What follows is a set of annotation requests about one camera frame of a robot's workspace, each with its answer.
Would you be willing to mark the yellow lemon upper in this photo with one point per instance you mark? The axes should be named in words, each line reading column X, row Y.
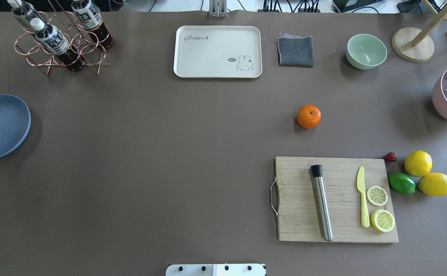
column 418, row 163

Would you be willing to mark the steel muddler black tip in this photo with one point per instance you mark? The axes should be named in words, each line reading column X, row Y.
column 317, row 173

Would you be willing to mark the yellow lemon lower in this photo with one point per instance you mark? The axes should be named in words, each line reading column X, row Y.
column 433, row 184

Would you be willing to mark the cream rabbit tray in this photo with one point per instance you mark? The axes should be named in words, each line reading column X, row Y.
column 218, row 52

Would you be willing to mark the grey folded cloth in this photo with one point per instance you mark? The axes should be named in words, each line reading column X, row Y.
column 295, row 50

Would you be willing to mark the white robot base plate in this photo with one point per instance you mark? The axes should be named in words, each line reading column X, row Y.
column 226, row 269

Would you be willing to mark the yellow plastic knife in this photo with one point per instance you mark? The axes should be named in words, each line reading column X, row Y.
column 360, row 184

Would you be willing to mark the lemon half lower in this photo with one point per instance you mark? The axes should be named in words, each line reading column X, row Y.
column 383, row 220

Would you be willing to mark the tea bottle right back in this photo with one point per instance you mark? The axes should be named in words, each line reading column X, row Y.
column 91, row 20

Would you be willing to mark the wooden cutting board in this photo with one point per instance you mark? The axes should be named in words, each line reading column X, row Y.
column 298, row 217

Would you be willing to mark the copper wire bottle rack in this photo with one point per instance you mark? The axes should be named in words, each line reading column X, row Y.
column 72, row 38

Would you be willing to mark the yellow lemon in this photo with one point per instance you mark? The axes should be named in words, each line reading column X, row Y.
column 418, row 163
column 433, row 184

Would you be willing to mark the red strawberry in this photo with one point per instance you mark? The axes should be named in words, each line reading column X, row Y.
column 391, row 157

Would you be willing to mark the blue round plate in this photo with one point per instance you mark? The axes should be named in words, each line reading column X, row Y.
column 15, row 123

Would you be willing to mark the green lime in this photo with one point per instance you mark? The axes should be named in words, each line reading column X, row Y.
column 402, row 183

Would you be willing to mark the tea bottle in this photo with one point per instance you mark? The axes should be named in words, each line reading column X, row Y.
column 57, row 44
column 91, row 20
column 24, row 12

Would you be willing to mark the tea bottle front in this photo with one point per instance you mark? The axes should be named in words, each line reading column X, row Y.
column 57, row 44

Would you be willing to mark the tea bottle left back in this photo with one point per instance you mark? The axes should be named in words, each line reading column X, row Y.
column 24, row 12

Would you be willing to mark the wooden stand with round base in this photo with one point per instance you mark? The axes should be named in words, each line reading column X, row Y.
column 414, row 44

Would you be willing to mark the orange fruit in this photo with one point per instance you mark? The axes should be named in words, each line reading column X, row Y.
column 308, row 116

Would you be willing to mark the mint green bowl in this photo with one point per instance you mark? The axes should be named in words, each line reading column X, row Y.
column 365, row 51

